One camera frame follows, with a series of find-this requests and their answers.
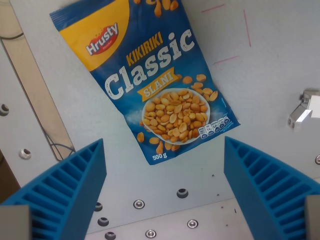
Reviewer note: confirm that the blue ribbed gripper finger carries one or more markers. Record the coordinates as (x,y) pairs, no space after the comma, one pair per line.
(260,195)
(65,190)

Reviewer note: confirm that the silver table screw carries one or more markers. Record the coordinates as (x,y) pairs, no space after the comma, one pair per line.
(150,234)
(192,223)
(139,204)

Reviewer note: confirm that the blue peanut snack bag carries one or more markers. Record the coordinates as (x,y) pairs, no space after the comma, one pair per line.
(152,82)

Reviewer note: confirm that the silver metal corner bracket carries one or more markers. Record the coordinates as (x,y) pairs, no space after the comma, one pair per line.
(303,110)

